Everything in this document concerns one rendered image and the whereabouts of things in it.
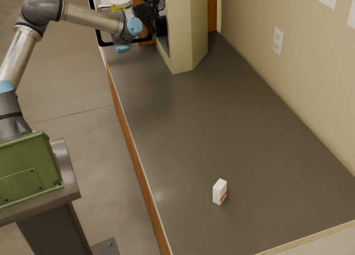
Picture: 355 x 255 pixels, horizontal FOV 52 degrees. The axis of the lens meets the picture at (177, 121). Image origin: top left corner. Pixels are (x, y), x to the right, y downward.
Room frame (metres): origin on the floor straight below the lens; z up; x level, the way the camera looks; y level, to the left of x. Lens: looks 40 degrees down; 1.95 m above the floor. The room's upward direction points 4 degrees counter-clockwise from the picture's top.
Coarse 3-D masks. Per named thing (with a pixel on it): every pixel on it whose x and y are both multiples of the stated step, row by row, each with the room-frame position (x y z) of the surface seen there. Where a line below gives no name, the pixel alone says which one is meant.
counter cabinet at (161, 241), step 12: (108, 72) 2.30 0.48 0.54; (120, 108) 1.83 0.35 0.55; (120, 120) 2.08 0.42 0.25; (132, 144) 1.51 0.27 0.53; (132, 156) 1.68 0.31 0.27; (144, 180) 1.22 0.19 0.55; (144, 192) 1.33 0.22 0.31; (156, 216) 1.00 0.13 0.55; (156, 228) 1.07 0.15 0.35; (324, 240) 0.62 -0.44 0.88; (336, 240) 0.63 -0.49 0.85; (348, 240) 0.65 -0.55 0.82; (168, 252) 0.82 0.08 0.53; (288, 252) 0.58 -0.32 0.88; (300, 252) 0.60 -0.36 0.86; (312, 252) 0.61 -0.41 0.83; (324, 252) 0.62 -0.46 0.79; (336, 252) 0.64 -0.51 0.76; (348, 252) 0.65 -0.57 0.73
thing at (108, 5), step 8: (96, 0) 1.84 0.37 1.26; (104, 0) 1.85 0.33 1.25; (112, 0) 1.85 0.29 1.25; (120, 0) 1.85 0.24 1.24; (128, 0) 1.86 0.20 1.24; (136, 0) 1.86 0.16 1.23; (96, 8) 1.84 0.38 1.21; (104, 8) 1.84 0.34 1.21; (112, 8) 1.85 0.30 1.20; (120, 8) 1.85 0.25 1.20; (128, 8) 1.86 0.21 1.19; (104, 32) 1.84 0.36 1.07; (144, 32) 1.86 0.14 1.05; (104, 40) 1.84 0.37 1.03; (112, 40) 1.85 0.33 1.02
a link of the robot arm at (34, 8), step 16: (32, 0) 1.40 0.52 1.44; (48, 0) 1.40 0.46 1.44; (32, 16) 1.38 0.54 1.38; (48, 16) 1.38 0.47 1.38; (64, 16) 1.40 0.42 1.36; (80, 16) 1.42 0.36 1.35; (96, 16) 1.44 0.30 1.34; (112, 16) 1.48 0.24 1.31; (112, 32) 1.46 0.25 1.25; (128, 32) 1.47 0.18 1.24
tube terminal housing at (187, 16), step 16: (176, 0) 1.59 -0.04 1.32; (192, 0) 1.62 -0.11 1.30; (176, 16) 1.58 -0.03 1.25; (192, 16) 1.62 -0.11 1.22; (176, 32) 1.58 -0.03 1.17; (192, 32) 1.61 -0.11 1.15; (160, 48) 1.79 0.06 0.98; (176, 48) 1.58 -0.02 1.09; (192, 48) 1.61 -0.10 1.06; (176, 64) 1.58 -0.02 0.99; (192, 64) 1.60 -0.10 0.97
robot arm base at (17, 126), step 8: (16, 112) 1.00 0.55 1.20; (0, 120) 0.96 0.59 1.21; (8, 120) 0.96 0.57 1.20; (16, 120) 0.97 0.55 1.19; (24, 120) 1.00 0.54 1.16; (0, 128) 0.93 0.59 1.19; (8, 128) 0.94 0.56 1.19; (16, 128) 0.95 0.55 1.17; (24, 128) 0.96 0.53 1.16; (0, 136) 0.91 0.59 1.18; (8, 136) 0.91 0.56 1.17; (16, 136) 0.92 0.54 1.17
